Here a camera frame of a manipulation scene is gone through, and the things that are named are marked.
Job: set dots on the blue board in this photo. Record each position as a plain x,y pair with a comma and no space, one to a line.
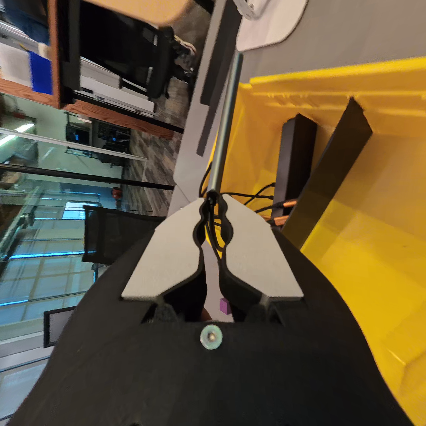
41,73

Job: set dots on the black mesh chair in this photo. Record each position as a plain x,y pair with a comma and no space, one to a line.
116,233

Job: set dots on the purple block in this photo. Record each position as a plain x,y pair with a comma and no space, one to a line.
225,307

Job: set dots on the dark grey usb hub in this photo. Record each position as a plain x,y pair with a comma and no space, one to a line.
226,126

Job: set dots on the black wall monitor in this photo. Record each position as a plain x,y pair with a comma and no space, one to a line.
58,326

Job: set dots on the wooden desk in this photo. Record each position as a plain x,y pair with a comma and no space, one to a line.
109,116

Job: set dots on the black table strip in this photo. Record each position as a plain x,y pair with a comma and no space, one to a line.
221,60

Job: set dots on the yellow plastic bin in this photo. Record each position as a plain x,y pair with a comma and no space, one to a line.
382,183

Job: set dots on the white table pad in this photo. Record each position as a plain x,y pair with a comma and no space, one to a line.
273,33

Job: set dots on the flat black slab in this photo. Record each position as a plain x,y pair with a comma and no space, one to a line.
332,186

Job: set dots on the long black box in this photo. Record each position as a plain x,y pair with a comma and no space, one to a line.
296,156

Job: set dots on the black office chair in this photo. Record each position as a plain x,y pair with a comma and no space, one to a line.
156,66

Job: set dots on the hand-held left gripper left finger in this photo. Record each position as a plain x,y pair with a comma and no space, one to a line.
166,256

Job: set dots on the white mount bracket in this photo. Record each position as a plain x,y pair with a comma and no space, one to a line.
248,10

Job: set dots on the black equipment rack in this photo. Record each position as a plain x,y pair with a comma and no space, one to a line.
109,136

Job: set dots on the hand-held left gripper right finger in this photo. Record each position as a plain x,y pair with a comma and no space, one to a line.
259,259

